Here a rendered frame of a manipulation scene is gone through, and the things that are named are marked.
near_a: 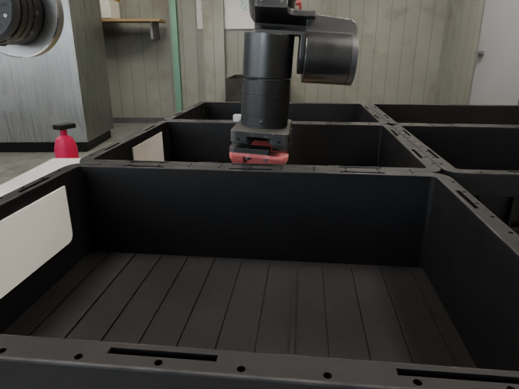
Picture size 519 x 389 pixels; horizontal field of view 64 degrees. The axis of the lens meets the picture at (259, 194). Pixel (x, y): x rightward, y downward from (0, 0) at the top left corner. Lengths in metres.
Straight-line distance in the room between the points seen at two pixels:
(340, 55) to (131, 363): 0.39
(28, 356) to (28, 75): 4.88
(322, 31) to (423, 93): 6.44
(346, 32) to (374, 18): 6.17
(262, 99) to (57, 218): 0.25
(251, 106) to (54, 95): 4.52
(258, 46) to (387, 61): 6.26
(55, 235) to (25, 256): 0.05
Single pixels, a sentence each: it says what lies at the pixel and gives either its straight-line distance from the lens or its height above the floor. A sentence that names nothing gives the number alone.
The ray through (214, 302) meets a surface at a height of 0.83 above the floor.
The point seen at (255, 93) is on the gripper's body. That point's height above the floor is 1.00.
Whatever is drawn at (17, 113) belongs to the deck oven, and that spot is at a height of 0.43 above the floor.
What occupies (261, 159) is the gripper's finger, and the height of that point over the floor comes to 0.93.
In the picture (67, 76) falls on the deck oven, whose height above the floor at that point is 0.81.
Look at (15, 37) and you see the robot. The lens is 1.05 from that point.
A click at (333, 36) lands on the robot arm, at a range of 0.49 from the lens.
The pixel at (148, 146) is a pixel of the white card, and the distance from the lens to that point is 0.67.
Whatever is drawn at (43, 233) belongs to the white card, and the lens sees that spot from 0.44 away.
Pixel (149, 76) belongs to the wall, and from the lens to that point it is 6.69.
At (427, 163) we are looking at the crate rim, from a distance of 0.49.
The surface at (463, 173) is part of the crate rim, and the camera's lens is 0.47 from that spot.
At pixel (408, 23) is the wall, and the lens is 6.80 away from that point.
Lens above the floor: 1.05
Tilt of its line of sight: 19 degrees down
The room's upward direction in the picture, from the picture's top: straight up
